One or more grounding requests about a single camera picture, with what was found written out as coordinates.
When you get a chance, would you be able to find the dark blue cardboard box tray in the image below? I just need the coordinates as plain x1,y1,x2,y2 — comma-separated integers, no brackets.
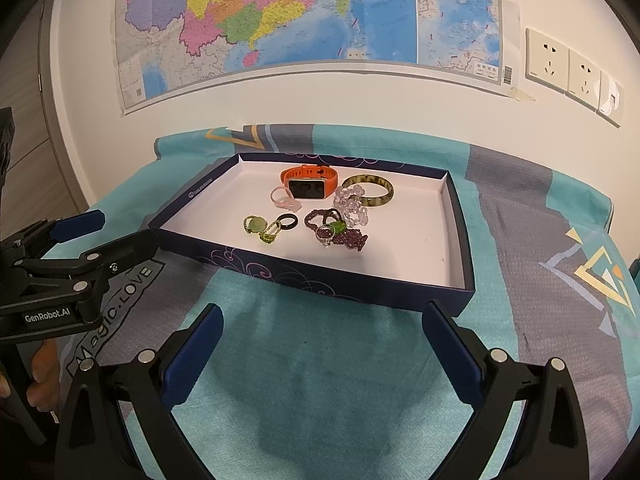
148,152,476,318

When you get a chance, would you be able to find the wooden wardrobe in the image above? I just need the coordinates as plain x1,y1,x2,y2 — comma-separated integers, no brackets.
0,0,93,213

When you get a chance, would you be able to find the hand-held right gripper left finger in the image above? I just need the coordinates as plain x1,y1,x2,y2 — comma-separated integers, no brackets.
54,302,224,480

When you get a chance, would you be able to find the yellow-green glass ring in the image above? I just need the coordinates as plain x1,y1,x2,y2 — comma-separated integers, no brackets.
259,219,283,246

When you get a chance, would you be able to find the purple beaded bracelet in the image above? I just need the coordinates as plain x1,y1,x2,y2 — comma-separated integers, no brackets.
304,207,371,251

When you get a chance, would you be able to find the clear crystal bead bracelet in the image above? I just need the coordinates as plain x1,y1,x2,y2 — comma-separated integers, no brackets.
332,184,371,226

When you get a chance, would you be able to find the white wall socket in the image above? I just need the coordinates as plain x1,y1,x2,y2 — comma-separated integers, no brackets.
597,71,626,128
566,47,602,111
525,27,571,93

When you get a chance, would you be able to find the olive patterned bangle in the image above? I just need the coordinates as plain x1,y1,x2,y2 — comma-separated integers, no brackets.
341,173,395,208

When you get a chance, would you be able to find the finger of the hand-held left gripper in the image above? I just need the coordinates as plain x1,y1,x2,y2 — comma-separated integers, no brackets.
5,210,106,261
25,228,161,323

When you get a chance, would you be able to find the pink translucent ring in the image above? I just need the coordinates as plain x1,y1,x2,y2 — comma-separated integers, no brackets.
270,185,304,212

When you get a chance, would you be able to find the orange smart watch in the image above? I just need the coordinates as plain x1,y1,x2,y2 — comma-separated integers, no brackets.
279,162,340,200

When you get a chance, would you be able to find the colourful wall map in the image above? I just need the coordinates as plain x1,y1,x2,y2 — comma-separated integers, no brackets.
114,0,503,116

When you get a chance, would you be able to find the pale green stone ring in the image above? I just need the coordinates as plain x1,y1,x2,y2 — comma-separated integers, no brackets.
242,214,272,236

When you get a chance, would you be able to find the person's left hand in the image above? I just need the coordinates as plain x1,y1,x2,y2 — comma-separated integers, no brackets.
0,339,63,411

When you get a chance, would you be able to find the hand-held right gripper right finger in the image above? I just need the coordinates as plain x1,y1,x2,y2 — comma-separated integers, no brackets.
421,300,588,480

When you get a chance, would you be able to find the turquoise grey printed tablecloth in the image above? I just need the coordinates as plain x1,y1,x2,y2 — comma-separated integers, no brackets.
60,122,640,480

